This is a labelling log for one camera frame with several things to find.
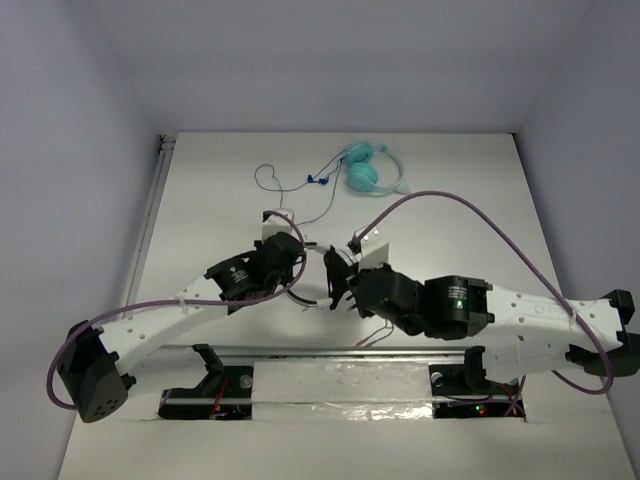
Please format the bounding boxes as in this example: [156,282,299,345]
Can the metal rail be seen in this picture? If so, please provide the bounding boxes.
[139,344,586,362]

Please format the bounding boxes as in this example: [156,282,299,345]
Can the teal headphones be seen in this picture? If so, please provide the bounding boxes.
[344,141,411,195]

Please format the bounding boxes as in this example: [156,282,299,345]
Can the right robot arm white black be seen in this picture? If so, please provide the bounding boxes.
[348,266,639,393]

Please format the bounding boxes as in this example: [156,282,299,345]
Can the blue earphones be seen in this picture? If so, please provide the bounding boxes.
[253,152,351,240]

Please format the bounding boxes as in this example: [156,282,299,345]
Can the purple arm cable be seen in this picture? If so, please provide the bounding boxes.
[349,190,615,396]
[46,212,307,412]

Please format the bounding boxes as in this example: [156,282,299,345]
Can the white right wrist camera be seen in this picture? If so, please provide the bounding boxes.
[352,225,389,271]

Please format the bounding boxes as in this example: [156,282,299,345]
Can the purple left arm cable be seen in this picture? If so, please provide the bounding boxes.
[46,212,307,412]

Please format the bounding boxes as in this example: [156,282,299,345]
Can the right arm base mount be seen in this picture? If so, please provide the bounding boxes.
[429,346,526,419]

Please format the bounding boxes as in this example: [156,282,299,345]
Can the white black headphones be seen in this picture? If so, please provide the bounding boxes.
[286,241,362,311]

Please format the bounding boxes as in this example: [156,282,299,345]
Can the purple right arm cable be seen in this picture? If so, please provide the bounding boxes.
[349,190,615,396]

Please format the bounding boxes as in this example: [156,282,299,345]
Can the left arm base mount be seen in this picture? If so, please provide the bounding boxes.
[158,344,254,421]

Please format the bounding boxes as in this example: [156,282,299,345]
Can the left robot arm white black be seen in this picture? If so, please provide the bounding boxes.
[49,232,306,423]

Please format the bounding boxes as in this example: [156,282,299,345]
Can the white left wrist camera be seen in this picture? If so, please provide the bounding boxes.
[261,208,295,241]

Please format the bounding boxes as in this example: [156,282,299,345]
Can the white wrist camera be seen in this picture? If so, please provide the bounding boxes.
[261,208,295,241]
[352,225,389,271]

